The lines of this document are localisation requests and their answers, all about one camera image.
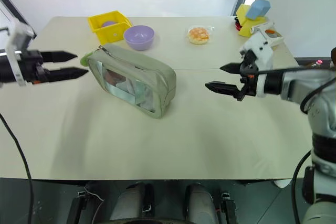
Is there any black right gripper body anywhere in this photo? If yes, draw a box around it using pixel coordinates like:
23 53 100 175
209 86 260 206
235 50 260 102

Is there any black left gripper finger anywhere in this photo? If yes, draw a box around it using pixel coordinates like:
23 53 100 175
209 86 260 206
48 67 89 81
41 50 78 63

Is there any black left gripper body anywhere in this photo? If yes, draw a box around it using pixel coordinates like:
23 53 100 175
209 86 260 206
17 49 51 86

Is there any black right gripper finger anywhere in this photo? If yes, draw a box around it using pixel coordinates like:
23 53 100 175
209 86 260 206
204 80 242 98
219 62 244 74

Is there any green zippered pouch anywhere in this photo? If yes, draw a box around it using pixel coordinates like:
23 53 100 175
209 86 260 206
79 44 177 120

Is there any yellow block toy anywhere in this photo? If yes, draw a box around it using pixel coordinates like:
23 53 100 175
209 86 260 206
236 3 269 38

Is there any small white tray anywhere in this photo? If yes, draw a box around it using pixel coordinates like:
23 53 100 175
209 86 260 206
250 22 285 49

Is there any bread in clear wrapper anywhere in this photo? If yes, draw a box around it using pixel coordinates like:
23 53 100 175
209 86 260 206
187 25 215 45

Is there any yellow plastic bin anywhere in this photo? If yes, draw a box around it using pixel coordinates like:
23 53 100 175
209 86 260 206
87 10 133 46

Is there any blue block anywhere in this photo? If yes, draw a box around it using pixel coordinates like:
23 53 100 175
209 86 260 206
246 0 271 21

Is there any bottle with pink cap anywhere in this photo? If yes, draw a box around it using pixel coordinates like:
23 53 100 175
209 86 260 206
303 59 324 69

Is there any purple plastic bowl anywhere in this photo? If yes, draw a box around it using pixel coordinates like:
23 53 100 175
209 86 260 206
123 25 155 51

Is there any white object under table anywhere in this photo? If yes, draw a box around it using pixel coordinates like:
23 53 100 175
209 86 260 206
274 179 292 189

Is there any dark rounded grey shape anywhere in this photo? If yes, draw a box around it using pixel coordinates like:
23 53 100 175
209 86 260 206
109 183 156 222
184 183 219 224

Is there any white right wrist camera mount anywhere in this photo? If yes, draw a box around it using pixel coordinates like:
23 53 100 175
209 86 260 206
239 31 274 99

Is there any black frame post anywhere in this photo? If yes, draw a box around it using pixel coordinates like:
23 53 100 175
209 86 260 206
0 0 38 39

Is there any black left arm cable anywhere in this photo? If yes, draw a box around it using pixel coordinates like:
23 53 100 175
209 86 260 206
0 113 35 224

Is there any black lower cable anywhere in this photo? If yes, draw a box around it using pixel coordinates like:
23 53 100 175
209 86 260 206
290 150 316 224

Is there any black bracket under table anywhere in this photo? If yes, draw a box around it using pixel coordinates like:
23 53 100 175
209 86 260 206
219 191 237 224
66 190 88 224

